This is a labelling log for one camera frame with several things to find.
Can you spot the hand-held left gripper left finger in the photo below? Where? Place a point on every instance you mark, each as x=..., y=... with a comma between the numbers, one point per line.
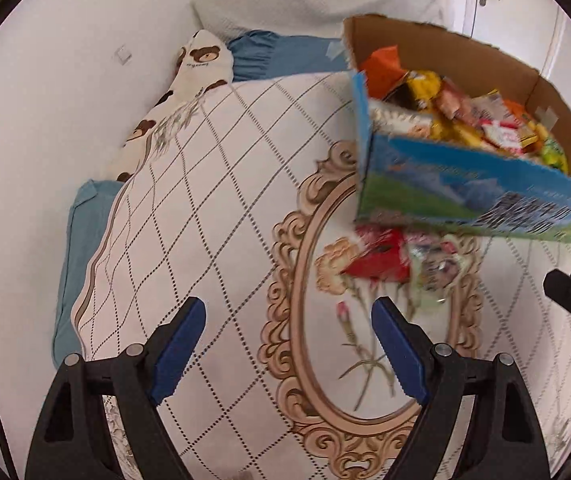
x=180, y=350

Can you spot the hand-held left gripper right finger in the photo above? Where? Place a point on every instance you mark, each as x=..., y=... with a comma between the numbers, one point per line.
x=398, y=350

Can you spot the pale green snack packet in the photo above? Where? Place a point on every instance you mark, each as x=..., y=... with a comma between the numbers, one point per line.
x=438, y=267

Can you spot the red snack packet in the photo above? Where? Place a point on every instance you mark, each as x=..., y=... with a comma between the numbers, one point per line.
x=383, y=255

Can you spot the blue green printed cardboard box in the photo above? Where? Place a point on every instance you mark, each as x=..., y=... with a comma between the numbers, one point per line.
x=440, y=185

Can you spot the plain blue pillow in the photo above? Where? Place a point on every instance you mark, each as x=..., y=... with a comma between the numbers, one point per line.
x=80, y=260

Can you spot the quilted printed blanket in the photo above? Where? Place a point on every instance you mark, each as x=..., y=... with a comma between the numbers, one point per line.
x=225, y=200

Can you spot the pile of mixed packets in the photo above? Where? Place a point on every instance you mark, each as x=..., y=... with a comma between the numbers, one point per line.
x=465, y=110

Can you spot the white door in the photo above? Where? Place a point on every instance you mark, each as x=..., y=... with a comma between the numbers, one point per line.
x=515, y=10

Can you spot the bear print pillow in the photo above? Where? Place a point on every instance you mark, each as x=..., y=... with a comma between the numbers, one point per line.
x=200, y=60

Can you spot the blue ruffled pillow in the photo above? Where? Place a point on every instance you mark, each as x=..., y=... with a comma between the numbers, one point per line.
x=285, y=55

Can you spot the white pillow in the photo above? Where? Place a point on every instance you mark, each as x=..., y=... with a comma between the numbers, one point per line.
x=315, y=2

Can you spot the clear wall hook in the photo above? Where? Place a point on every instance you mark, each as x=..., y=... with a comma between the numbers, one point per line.
x=124, y=54

